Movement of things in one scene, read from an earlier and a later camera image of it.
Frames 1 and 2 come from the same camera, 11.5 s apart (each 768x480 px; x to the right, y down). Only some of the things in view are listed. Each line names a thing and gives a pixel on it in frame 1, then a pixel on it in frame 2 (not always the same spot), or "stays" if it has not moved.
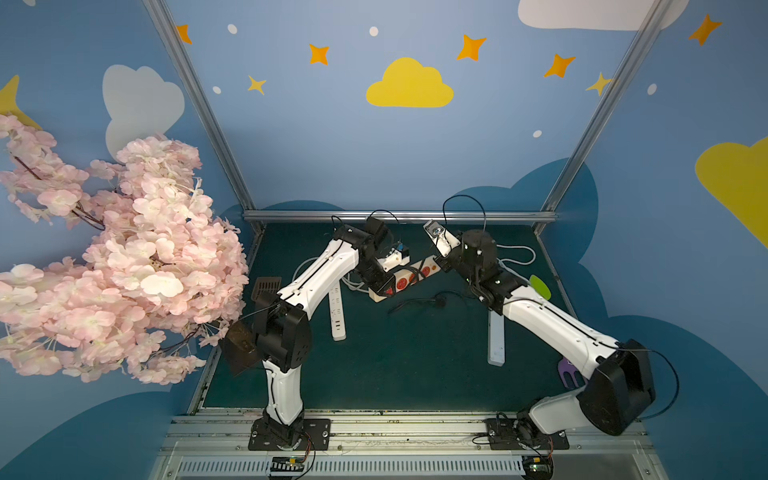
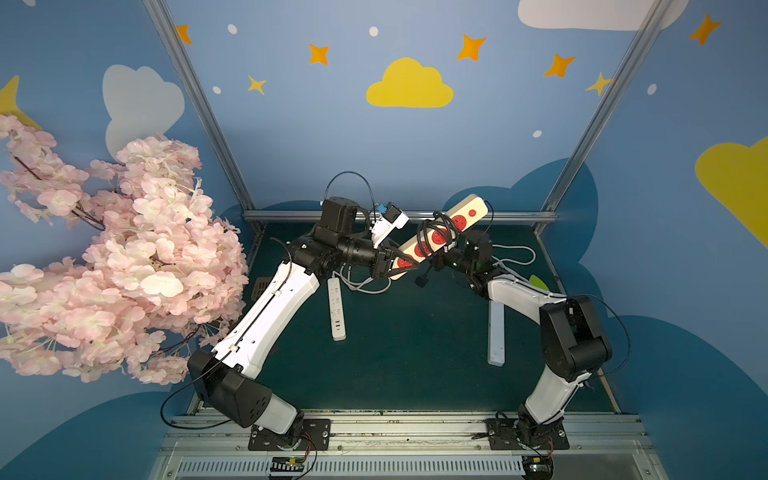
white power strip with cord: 496,319 stays
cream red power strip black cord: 409,276 to 438,233
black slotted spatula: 265,289 stays
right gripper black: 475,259 stays
